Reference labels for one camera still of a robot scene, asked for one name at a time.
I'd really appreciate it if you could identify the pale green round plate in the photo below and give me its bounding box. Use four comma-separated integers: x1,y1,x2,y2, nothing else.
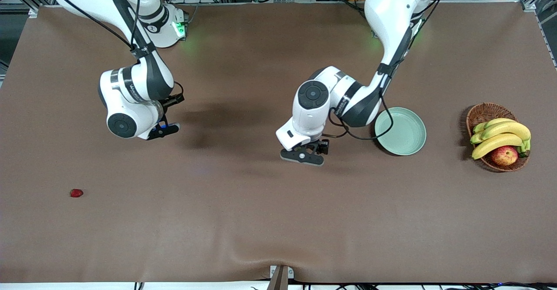
375,107,427,156

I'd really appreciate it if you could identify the brown table cover mat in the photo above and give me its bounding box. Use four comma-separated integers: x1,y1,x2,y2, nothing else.
0,1,557,284

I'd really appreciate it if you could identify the brown wicker basket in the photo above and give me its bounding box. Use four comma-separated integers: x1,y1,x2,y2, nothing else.
466,103,530,172

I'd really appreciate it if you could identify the short greenish yellow banana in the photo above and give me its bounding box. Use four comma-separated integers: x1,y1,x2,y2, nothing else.
473,118,517,134

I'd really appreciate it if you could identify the red yellow apple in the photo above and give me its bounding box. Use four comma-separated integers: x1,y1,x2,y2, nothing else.
490,146,519,166

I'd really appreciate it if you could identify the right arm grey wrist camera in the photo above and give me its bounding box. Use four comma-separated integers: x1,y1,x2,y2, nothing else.
147,123,181,141

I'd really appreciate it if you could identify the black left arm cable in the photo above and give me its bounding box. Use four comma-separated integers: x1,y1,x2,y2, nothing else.
329,0,442,142

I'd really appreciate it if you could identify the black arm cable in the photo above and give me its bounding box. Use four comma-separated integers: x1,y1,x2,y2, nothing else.
44,0,185,103
329,0,442,142

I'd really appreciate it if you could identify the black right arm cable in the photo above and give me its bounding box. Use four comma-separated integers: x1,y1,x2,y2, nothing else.
44,0,185,103

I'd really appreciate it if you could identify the metal clamp bracket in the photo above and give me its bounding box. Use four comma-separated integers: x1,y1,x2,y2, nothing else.
266,265,295,290

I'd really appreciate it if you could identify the aluminium frame rail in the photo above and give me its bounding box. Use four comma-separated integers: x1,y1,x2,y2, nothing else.
520,0,557,69

